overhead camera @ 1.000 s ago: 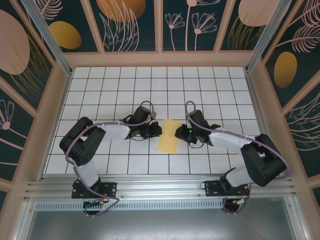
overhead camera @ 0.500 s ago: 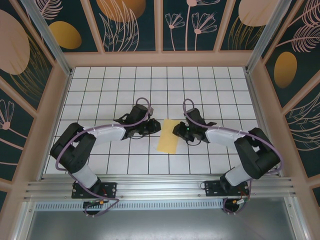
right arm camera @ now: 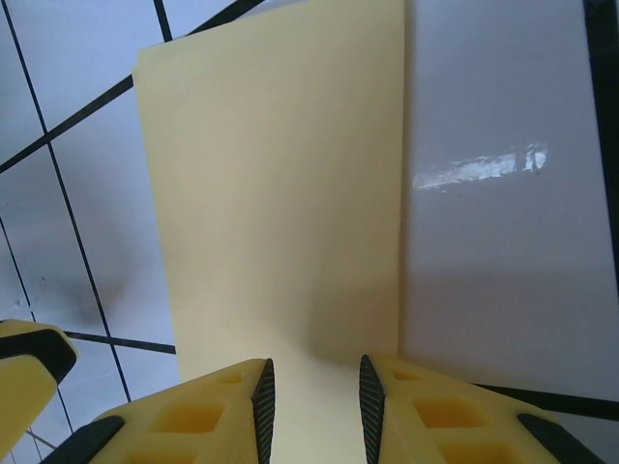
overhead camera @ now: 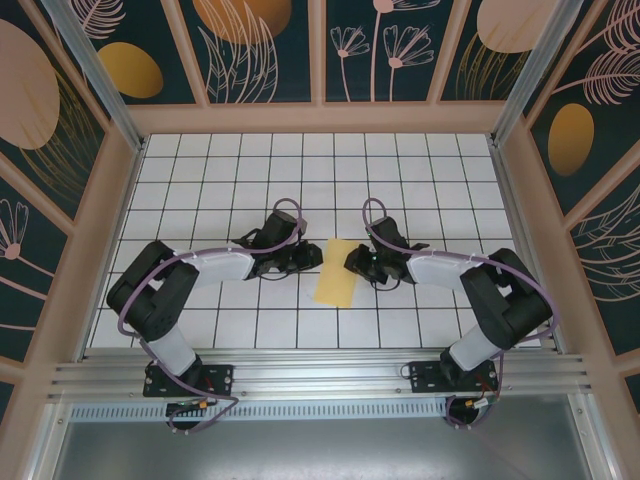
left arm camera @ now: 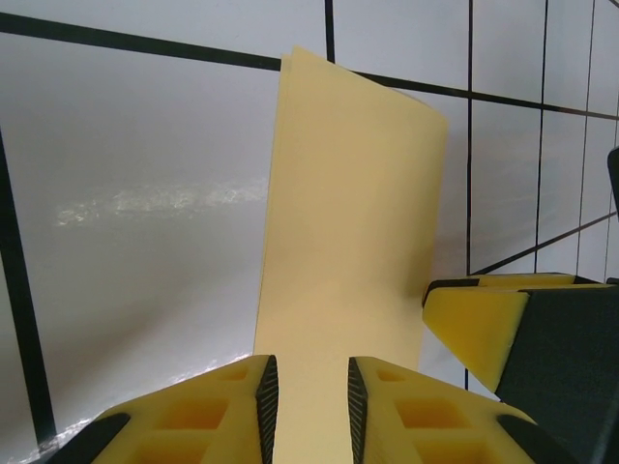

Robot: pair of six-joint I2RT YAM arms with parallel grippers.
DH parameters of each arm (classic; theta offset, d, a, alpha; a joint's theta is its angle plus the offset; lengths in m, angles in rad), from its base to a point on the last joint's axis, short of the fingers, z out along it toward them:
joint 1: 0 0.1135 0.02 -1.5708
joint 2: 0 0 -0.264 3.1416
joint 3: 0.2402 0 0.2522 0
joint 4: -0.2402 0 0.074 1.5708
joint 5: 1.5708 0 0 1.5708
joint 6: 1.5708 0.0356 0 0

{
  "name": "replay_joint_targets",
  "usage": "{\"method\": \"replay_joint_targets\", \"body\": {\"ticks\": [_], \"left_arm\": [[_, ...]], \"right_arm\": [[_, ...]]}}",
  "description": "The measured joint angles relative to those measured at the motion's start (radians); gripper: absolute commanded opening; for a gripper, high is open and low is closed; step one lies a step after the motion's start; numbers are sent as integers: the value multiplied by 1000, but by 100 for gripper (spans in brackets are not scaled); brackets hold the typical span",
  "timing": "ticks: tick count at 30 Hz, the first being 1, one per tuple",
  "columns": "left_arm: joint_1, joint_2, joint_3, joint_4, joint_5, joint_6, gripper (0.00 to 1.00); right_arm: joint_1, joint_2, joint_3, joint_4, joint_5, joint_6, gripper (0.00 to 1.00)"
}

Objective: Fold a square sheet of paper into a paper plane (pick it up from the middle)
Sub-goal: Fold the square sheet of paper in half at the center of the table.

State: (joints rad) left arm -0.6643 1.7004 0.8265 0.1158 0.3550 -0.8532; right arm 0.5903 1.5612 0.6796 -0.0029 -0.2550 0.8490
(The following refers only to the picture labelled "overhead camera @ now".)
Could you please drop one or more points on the yellow cloth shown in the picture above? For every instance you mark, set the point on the yellow cloth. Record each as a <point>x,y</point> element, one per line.
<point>337,280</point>

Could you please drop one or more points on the aluminium table side rail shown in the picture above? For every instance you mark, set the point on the aluminium table side rail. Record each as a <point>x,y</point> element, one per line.
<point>520,240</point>

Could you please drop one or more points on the wide aluminium base rail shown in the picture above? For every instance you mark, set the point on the wide aluminium base rail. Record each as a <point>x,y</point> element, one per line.
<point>320,375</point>

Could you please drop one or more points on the aluminium corner post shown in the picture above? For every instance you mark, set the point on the aluminium corner post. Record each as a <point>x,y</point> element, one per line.
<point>100,75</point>
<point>530,70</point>

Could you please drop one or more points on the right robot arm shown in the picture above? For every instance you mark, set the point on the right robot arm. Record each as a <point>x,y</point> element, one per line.
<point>435,275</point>

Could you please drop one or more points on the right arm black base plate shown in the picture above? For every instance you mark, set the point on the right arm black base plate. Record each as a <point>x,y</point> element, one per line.
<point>425,380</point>

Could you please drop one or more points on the grey metal panel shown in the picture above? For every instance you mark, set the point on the grey metal panel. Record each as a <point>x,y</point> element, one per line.
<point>320,450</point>

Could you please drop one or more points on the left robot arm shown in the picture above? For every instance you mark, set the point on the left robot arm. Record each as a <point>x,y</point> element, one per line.
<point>220,275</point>

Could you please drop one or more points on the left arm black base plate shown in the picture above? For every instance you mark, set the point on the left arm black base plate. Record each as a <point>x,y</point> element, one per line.
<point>220,380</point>

